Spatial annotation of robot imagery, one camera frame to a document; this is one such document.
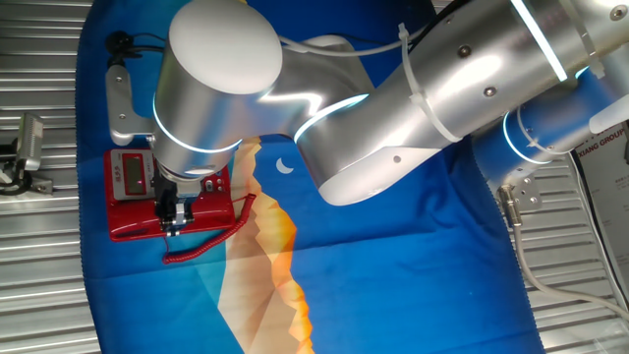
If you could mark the black camera clamp mount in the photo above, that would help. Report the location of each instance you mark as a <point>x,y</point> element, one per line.
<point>19,184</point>

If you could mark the red telephone handset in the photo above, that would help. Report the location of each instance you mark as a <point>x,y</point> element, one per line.
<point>211,216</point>

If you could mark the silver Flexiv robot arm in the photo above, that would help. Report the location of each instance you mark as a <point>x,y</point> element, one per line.
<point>393,98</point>

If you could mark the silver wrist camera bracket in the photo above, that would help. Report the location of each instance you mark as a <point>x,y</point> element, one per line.
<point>120,108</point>

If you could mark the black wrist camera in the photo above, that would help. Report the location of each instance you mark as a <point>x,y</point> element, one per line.
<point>119,43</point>

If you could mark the red telephone base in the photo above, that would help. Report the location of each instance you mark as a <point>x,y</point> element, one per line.
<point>130,174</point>

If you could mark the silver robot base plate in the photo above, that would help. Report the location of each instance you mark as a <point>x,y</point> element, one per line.
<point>528,194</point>

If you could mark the white printed sign board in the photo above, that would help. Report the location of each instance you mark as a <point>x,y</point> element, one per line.
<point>609,172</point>

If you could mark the blue landscape print cloth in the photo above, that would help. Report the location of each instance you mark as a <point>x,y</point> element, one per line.
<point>393,270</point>

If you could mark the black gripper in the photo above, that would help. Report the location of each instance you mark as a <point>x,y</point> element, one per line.
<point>164,194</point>

